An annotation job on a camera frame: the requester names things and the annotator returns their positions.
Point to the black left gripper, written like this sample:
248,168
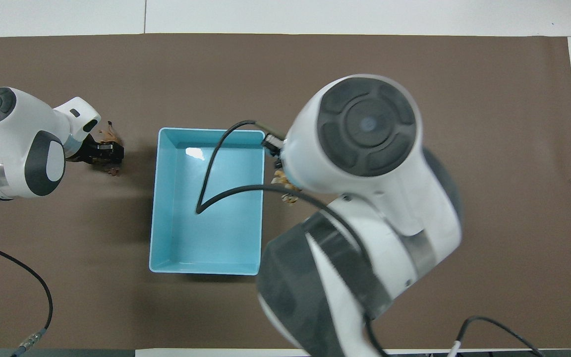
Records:
81,152

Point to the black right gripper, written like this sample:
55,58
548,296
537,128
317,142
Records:
278,161

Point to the brown lion toy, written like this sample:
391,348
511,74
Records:
111,134

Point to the orange tiger toy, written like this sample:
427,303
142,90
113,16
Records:
288,191

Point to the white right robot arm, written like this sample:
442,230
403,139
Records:
365,198

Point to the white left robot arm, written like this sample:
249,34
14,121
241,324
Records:
13,144

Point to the light blue plastic storage box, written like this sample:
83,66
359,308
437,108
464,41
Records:
176,238

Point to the brown table mat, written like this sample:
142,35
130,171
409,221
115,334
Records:
414,59

